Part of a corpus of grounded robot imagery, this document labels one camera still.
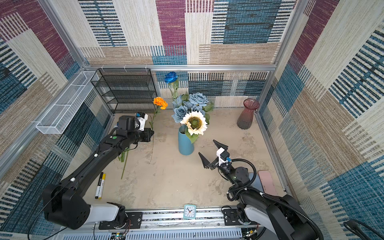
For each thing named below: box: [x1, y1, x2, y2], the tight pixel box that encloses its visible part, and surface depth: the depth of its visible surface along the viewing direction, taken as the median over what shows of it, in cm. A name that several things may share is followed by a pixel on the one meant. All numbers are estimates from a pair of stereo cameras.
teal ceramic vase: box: [178, 125, 195, 156], surface depth 91 cm
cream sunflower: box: [180, 110, 208, 144], surface depth 61 cm
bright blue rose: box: [164, 71, 180, 100], surface depth 78 cm
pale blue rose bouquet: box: [171, 91, 214, 125], surface depth 74 cm
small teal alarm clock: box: [183, 204, 197, 220], surface depth 76 cm
